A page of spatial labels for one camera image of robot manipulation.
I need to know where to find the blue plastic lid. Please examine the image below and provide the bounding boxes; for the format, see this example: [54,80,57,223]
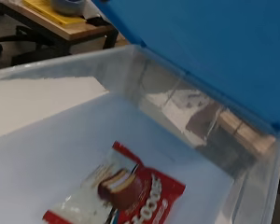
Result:
[91,0,280,143]

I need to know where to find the black office chair base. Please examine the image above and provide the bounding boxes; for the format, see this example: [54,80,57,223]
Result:
[0,23,64,67]

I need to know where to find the clear plastic box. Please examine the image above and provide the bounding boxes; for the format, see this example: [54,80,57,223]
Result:
[0,44,280,224]

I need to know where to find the grey tape roll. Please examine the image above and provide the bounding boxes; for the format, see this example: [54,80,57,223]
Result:
[49,0,87,18]

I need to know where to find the wooden desk black legs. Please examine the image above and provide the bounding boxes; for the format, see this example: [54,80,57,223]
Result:
[0,0,131,59]

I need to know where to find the yellow pad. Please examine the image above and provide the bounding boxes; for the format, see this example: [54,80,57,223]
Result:
[22,0,87,28]

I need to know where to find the red white snack packet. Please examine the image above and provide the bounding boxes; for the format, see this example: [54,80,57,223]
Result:
[41,140,187,224]

